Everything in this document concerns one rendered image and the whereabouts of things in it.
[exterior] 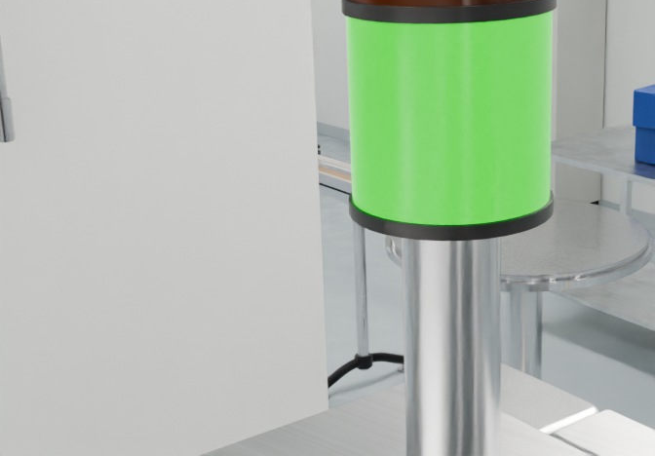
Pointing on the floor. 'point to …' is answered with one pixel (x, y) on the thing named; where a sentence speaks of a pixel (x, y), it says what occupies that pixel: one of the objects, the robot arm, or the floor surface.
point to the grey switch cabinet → (577, 71)
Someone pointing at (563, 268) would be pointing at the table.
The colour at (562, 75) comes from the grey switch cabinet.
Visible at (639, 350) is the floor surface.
